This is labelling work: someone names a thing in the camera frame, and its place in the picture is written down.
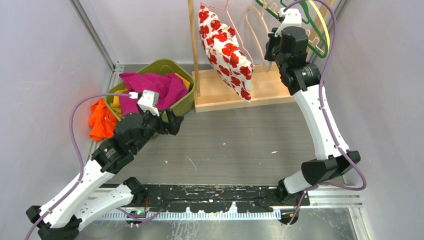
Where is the wooden hanger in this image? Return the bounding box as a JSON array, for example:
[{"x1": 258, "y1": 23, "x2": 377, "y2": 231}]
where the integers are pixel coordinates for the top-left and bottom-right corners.
[{"x1": 244, "y1": 0, "x2": 278, "y2": 73}]

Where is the magenta dress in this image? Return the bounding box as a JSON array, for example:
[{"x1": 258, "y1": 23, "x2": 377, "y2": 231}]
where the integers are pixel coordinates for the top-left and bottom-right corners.
[{"x1": 118, "y1": 72, "x2": 194, "y2": 115}]

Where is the green plastic hanger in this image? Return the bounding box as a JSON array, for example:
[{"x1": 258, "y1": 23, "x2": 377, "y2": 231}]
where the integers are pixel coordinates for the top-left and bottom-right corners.
[{"x1": 255, "y1": 0, "x2": 330, "y2": 59}]

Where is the yellow pleated skirt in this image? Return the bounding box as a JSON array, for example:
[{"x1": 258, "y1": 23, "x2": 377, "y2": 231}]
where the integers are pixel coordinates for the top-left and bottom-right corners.
[{"x1": 110, "y1": 73, "x2": 188, "y2": 117}]

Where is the cream plastic hanger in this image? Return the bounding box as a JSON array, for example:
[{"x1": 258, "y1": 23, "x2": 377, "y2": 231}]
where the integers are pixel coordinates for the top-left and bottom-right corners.
[{"x1": 264, "y1": 0, "x2": 331, "y2": 56}]

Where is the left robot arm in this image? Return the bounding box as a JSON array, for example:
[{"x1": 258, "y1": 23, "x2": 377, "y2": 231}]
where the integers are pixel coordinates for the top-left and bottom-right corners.
[{"x1": 26, "y1": 108, "x2": 184, "y2": 240}]

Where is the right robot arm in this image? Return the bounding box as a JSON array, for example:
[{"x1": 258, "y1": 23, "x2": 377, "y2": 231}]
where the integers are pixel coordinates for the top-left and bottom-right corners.
[{"x1": 264, "y1": 26, "x2": 361, "y2": 206}]

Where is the wooden clothes rack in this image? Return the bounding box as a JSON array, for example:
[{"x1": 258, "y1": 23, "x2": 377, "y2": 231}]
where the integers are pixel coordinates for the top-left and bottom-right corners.
[{"x1": 187, "y1": 0, "x2": 335, "y2": 114}]

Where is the green plastic bin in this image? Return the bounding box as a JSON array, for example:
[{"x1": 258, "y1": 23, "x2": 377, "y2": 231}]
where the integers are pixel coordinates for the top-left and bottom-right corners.
[{"x1": 108, "y1": 58, "x2": 196, "y2": 116}]

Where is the white red poppy garment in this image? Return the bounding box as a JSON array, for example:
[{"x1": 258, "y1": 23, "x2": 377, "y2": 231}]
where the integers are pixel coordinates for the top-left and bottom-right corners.
[{"x1": 198, "y1": 4, "x2": 254, "y2": 103}]

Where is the orange object behind bin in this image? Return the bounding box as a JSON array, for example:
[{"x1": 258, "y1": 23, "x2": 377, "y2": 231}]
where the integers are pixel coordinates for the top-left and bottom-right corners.
[{"x1": 88, "y1": 98, "x2": 119, "y2": 142}]

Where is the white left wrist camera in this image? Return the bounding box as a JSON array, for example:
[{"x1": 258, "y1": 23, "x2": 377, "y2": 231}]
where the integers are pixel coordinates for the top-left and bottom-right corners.
[{"x1": 137, "y1": 89, "x2": 160, "y2": 117}]

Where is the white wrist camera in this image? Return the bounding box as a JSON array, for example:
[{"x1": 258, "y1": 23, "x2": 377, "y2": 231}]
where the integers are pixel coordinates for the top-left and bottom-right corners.
[
  {"x1": 274, "y1": 8, "x2": 302, "y2": 37},
  {"x1": 137, "y1": 89, "x2": 160, "y2": 117}
]

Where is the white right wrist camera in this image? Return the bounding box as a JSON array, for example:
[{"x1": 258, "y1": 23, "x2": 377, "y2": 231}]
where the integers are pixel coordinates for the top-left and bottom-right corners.
[{"x1": 274, "y1": 8, "x2": 302, "y2": 37}]

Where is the pink wire hanger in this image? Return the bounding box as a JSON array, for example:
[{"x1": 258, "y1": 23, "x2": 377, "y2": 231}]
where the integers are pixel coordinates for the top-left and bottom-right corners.
[{"x1": 200, "y1": 0, "x2": 254, "y2": 64}]

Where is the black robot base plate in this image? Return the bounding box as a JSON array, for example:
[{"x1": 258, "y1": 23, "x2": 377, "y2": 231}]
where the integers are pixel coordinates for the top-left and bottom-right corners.
[{"x1": 129, "y1": 184, "x2": 302, "y2": 214}]

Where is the aluminium rail frame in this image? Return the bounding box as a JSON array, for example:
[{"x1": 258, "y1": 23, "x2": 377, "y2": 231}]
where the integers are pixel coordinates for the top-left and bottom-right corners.
[{"x1": 62, "y1": 66, "x2": 369, "y2": 240}]

